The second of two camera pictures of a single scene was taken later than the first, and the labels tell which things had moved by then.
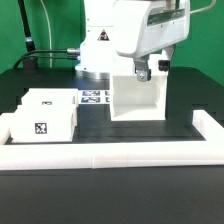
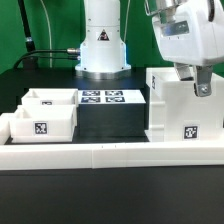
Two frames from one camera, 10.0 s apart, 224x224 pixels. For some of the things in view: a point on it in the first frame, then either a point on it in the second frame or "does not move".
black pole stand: (28, 63) does not move
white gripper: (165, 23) to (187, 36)
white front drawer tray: (50, 123) does not move
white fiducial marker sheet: (94, 96) does not move
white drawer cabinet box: (135, 100) to (174, 113)
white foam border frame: (99, 155) does not move
